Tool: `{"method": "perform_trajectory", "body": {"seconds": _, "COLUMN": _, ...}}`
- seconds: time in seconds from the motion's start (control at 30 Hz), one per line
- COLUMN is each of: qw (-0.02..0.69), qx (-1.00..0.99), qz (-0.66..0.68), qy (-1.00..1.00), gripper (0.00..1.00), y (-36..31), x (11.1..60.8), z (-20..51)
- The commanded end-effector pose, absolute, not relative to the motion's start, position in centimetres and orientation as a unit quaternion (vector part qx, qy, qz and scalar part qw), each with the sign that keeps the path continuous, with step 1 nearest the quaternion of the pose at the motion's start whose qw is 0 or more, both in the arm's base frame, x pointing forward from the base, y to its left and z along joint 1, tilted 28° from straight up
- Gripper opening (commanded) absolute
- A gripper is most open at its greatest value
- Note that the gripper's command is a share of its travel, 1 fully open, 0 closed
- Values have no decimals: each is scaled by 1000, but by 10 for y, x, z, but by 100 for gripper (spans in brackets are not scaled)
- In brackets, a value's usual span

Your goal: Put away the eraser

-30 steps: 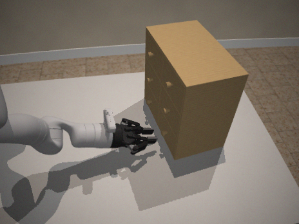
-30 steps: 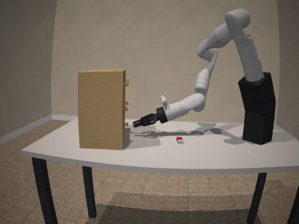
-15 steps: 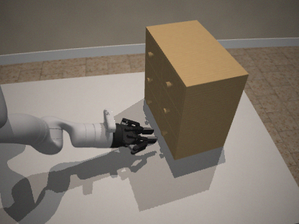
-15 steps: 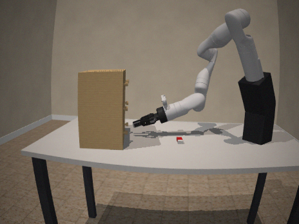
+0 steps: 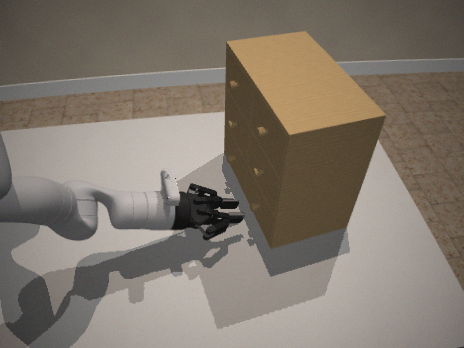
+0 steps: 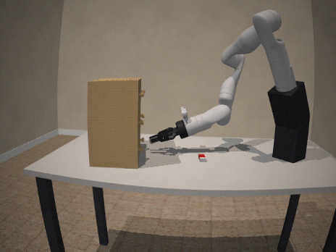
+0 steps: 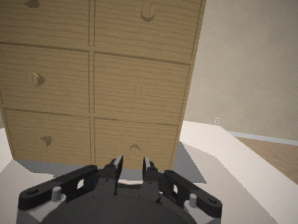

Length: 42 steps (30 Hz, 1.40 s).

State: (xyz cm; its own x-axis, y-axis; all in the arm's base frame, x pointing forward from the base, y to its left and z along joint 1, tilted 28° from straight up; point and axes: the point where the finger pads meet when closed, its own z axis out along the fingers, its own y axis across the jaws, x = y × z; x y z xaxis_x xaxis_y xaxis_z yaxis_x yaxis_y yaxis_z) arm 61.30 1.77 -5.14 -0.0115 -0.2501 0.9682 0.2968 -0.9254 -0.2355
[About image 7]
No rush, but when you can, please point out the tan wooden chest of drawers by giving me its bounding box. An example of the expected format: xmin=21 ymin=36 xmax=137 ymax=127
xmin=0 ymin=0 xmax=206 ymax=171

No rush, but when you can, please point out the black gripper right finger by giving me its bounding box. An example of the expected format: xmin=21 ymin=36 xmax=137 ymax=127
xmin=139 ymin=157 xmax=222 ymax=224

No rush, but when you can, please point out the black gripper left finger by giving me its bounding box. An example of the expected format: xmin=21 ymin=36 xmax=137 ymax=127
xmin=16 ymin=156 xmax=123 ymax=224

